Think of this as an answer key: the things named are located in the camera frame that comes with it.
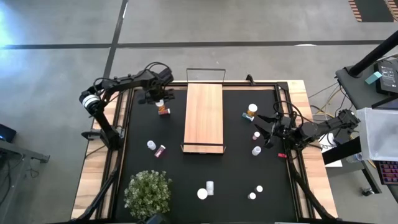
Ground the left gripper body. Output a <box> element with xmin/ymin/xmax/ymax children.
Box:
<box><xmin>141</xmin><ymin>67</ymin><xmax>174</xmax><ymax>96</ymax></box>

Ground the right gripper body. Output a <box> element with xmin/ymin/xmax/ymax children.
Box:
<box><xmin>269</xmin><ymin>112</ymin><xmax>295</xmax><ymax>149</ymax></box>

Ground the pink vial white cap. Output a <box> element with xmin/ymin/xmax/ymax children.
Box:
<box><xmin>154</xmin><ymin>144</ymin><xmax>167</xmax><ymax>159</ymax></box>

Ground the wooden tray board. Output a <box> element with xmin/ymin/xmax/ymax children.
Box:
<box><xmin>180</xmin><ymin>67</ymin><xmax>226</xmax><ymax>155</ymax></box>

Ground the white paper sheet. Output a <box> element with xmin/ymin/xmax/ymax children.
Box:
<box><xmin>317</xmin><ymin>133</ymin><xmax>343</xmax><ymax>168</ymax></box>

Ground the dark grey side desk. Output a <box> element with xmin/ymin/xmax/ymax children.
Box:
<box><xmin>322</xmin><ymin>65</ymin><xmax>398</xmax><ymax>203</ymax></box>

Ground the translucent plastic box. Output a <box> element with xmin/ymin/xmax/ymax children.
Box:
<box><xmin>356</xmin><ymin>107</ymin><xmax>398</xmax><ymax>162</ymax></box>

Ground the green potted plant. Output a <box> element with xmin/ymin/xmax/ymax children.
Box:
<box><xmin>123</xmin><ymin>169</ymin><xmax>174</xmax><ymax>222</ymax></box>

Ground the small teal block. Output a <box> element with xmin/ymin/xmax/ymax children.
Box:
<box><xmin>364</xmin><ymin>71</ymin><xmax>383</xmax><ymax>85</ymax></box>

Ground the backlit keyboard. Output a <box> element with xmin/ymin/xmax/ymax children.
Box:
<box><xmin>374</xmin><ymin>160</ymin><xmax>398</xmax><ymax>186</ymax></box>

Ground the black pole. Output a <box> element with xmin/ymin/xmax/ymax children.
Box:
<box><xmin>348</xmin><ymin>30</ymin><xmax>398</xmax><ymax>78</ymax></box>

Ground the black device with white label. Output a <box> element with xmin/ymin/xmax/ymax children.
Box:
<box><xmin>374</xmin><ymin>58</ymin><xmax>398</xmax><ymax>96</ymax></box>

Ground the grey metal desk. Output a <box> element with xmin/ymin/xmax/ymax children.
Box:
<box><xmin>0</xmin><ymin>139</ymin><xmax>51</xmax><ymax>224</ymax></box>

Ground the dark screen with blue glow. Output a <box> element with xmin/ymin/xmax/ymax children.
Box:
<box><xmin>0</xmin><ymin>123</ymin><xmax>17</xmax><ymax>143</ymax></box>

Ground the black floor mat striped edge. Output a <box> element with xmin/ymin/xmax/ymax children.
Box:
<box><xmin>348</xmin><ymin>0</ymin><xmax>398</xmax><ymax>23</ymax></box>

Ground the black metal table frame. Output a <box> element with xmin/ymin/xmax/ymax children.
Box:
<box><xmin>70</xmin><ymin>80</ymin><xmax>340</xmax><ymax>224</ymax></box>

